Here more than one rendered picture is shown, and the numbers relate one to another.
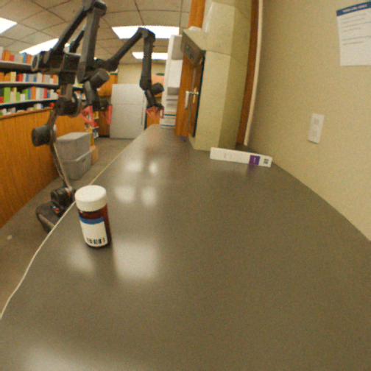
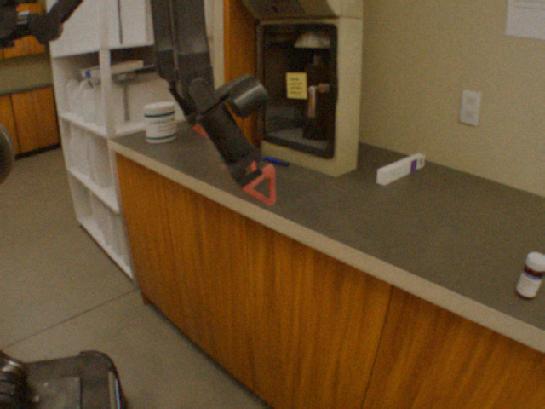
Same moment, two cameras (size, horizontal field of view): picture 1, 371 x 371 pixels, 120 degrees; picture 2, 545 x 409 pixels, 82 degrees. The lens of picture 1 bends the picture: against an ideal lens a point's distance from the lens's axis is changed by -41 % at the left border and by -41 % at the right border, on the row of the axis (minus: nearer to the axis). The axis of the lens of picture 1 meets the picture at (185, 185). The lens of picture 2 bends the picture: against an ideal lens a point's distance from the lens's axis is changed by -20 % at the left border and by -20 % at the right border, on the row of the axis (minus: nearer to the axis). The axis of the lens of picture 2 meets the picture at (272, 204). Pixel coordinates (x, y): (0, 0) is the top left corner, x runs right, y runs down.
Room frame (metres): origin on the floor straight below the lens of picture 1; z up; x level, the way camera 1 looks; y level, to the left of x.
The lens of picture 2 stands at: (0.09, 0.78, 1.34)
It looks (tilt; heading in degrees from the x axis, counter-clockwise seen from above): 25 degrees down; 322
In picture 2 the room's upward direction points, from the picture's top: straight up
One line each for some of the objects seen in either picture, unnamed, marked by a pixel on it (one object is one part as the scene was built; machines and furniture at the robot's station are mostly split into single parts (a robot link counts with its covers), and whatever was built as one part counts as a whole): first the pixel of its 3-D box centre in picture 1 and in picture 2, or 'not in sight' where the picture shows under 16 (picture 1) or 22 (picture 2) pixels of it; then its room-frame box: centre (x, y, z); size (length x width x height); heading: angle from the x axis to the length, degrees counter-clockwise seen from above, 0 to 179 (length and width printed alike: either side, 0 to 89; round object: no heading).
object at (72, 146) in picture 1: (74, 144); not in sight; (2.42, 1.86, 0.49); 0.60 x 0.42 x 0.33; 7
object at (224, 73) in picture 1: (222, 77); (322, 44); (0.99, -0.12, 1.33); 0.32 x 0.25 x 0.77; 7
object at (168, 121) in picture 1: (168, 118); (160, 121); (1.57, 0.21, 1.02); 0.13 x 0.13 x 0.15
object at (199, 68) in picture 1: (194, 96); (295, 87); (0.97, 0.01, 1.19); 0.30 x 0.01 x 0.40; 7
